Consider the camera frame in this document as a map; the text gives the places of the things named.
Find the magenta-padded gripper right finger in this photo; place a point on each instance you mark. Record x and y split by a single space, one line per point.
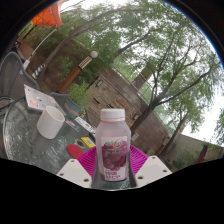
151 170

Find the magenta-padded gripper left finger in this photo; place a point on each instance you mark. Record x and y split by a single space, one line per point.
76 171

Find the pink drink bottle white cap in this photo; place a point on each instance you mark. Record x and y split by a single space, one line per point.
112 146

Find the flat round red coaster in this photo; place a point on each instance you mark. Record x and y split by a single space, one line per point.
75 151

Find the yellow card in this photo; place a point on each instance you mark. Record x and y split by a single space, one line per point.
88 142

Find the white booklet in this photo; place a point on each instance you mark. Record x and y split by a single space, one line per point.
85 124

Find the white cup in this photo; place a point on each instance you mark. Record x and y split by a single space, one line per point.
50 123

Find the green plant in blue pot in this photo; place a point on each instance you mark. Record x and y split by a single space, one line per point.
75 103

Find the blue yellow striped cone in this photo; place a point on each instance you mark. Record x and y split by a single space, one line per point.
38 70

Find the grey wicker chair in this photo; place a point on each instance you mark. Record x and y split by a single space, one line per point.
15 76

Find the orange canopy tent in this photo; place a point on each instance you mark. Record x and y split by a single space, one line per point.
48 16

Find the wall lantern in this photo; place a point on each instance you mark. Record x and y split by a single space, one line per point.
99 83
136 116

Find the wooden lamp post with globe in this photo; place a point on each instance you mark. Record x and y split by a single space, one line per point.
75 75

